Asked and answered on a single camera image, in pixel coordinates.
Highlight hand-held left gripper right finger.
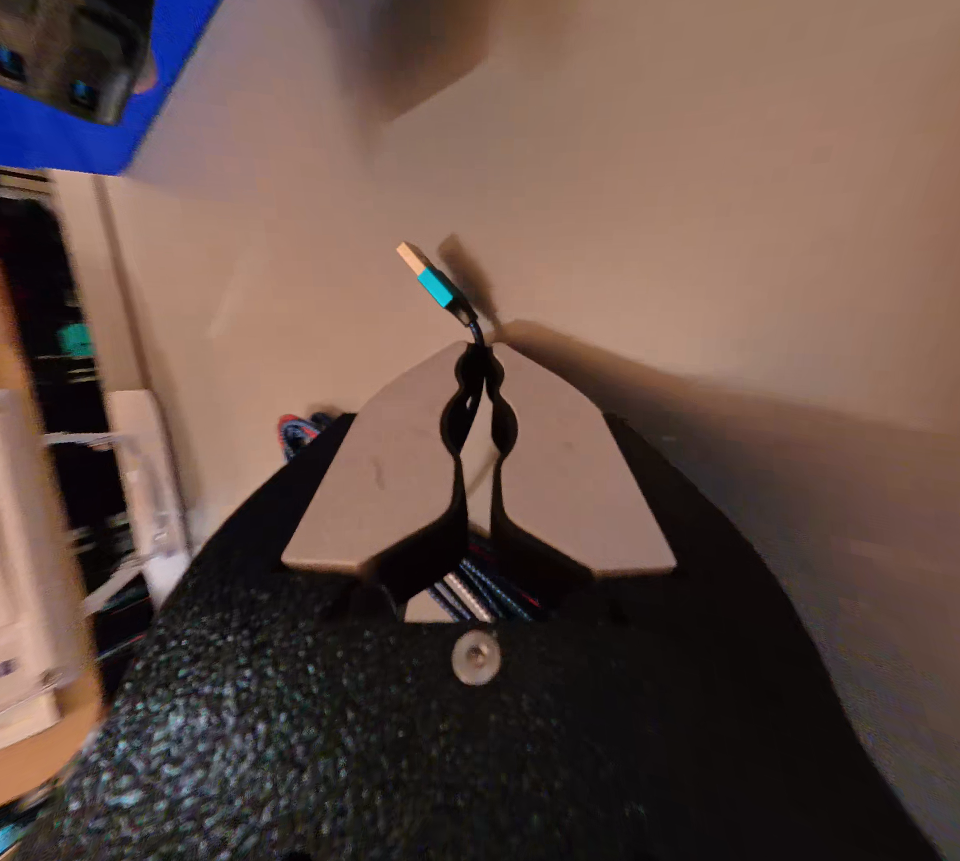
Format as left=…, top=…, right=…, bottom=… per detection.
left=486, top=342, right=679, bottom=591

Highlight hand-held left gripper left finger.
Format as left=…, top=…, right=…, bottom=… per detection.
left=279, top=340, right=481, bottom=603

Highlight blue mat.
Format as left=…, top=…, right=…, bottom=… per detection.
left=0, top=0, right=249, bottom=178

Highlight braided cable with teal plug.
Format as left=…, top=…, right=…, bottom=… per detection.
left=277, top=242, right=541, bottom=626

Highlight beige desk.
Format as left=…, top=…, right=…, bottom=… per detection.
left=52, top=0, right=960, bottom=861

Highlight white plastic object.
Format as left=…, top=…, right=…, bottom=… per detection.
left=105, top=388, right=192, bottom=603

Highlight brown cardboard box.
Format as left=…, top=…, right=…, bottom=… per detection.
left=0, top=261, right=106, bottom=806

